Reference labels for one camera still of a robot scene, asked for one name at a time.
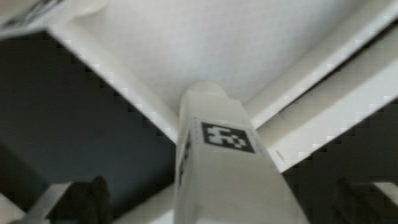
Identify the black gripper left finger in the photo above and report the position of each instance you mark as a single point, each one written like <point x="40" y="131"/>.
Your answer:
<point x="72" y="204"/>

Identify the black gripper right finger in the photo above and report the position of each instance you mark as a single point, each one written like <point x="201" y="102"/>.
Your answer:
<point x="365" y="203"/>

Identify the white desk leg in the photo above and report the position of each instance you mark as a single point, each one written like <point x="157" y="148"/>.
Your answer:
<point x="230" y="189"/>
<point x="31" y="15"/>

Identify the white desk top panel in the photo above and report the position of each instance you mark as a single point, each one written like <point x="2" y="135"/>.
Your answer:
<point x="262" y="45"/>

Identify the white left barrier block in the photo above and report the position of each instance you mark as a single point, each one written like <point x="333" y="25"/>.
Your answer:
<point x="11" y="213"/>

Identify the white front barrier rail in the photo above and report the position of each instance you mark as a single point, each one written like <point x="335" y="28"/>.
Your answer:
<point x="335" y="106"/>

